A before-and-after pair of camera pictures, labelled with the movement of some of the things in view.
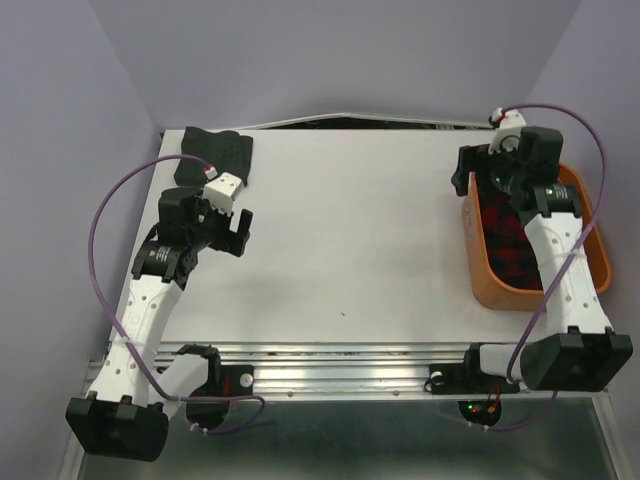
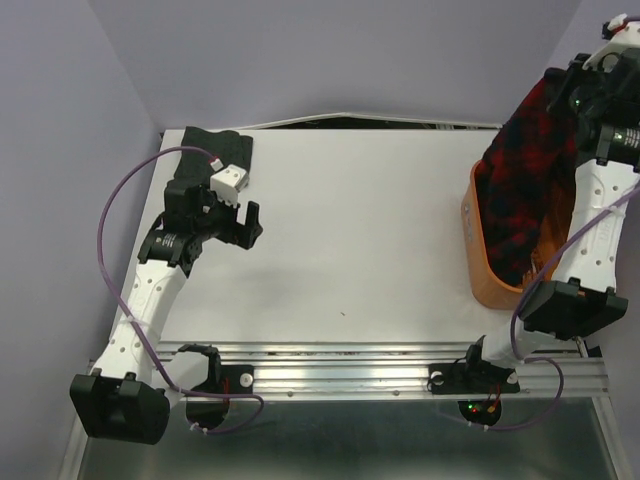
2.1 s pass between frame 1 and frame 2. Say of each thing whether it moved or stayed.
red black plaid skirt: moved
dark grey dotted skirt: stayed
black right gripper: moved
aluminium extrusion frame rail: stayed
